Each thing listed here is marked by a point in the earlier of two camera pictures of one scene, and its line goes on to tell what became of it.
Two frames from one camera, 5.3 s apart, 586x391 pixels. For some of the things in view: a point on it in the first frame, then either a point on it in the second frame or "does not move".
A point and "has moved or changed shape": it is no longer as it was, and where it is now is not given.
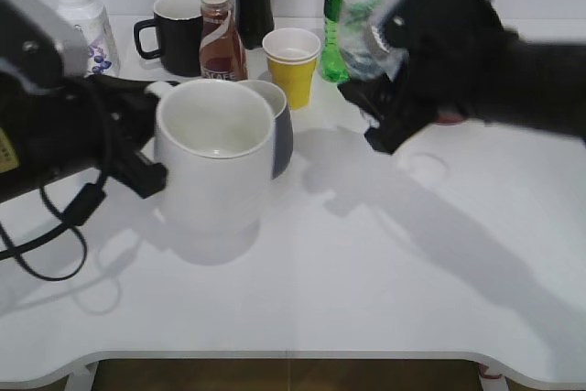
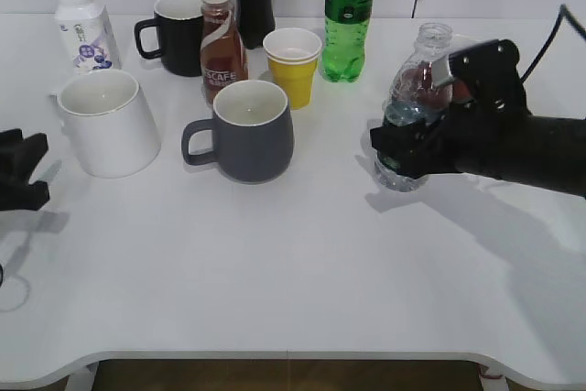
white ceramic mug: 215,140 has moved or changed shape
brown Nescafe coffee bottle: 222,56 does not move
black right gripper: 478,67 -> 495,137
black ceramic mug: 179,21 does not move
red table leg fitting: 482,367 does not move
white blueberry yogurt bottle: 75,3 does not move
